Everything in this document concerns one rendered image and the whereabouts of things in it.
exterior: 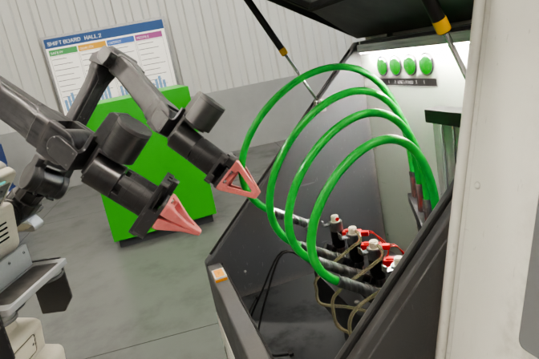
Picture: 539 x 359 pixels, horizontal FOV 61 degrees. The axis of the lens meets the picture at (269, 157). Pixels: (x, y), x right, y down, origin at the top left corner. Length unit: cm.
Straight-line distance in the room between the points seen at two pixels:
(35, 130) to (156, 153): 341
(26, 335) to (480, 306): 112
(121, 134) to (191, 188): 359
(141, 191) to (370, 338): 40
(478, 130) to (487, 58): 9
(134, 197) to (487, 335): 52
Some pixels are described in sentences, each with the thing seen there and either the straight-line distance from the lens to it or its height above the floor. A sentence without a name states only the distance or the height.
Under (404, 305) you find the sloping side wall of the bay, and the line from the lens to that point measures 68.
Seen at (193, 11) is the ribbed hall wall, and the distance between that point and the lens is 740.
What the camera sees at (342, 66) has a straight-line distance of 94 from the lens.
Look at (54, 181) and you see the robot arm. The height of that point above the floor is 124.
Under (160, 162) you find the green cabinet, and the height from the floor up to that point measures 69.
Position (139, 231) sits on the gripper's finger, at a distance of 76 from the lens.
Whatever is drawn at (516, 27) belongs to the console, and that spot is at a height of 145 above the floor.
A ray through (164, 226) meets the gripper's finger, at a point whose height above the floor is 124.
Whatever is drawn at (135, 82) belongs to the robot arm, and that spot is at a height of 146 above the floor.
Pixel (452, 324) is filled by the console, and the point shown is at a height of 107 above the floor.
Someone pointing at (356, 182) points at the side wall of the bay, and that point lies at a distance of 135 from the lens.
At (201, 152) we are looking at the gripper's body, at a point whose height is 131.
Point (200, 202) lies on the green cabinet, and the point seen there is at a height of 23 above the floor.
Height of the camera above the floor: 147
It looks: 13 degrees down
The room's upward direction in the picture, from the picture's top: 11 degrees counter-clockwise
